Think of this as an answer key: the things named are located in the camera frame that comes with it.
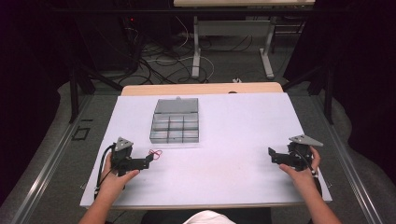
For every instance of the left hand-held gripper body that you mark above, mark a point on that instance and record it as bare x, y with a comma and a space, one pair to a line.
123, 153

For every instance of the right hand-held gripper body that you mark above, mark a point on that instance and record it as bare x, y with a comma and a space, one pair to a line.
295, 154

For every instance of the red rubber band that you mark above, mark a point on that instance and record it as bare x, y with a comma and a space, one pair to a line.
155, 153

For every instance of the clear plastic compartment box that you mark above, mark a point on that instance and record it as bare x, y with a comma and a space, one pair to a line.
175, 124

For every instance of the person's right hand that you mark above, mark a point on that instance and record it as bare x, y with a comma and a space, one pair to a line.
300, 177

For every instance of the person's left hand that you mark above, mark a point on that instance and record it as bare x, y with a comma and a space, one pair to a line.
115, 183

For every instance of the white table cover board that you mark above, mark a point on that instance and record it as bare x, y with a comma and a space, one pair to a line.
218, 161

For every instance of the black metal stand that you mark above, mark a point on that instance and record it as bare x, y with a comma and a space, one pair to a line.
77, 90
327, 90

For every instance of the person's white clothing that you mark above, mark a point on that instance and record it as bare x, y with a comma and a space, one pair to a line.
209, 218

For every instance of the wooden table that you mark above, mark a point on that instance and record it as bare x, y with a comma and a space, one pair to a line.
199, 89

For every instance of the black computer tower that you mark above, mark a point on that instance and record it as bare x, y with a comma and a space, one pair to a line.
102, 40

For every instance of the white desk with metal legs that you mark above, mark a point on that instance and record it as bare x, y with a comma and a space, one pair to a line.
233, 28

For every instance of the aluminium floor rail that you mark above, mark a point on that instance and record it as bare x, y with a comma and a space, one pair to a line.
46, 168
345, 161

